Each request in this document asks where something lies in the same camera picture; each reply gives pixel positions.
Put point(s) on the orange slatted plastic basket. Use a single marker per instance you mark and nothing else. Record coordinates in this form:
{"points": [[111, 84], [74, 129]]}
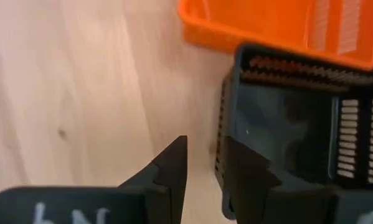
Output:
{"points": [[251, 18]]}

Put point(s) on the black slatted plastic basket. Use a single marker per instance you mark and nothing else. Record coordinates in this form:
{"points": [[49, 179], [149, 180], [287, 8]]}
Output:
{"points": [[282, 124]]}

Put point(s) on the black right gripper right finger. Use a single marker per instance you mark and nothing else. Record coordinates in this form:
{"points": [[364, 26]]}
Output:
{"points": [[267, 205]]}

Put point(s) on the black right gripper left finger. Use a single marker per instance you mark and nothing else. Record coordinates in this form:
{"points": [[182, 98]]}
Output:
{"points": [[111, 205]]}

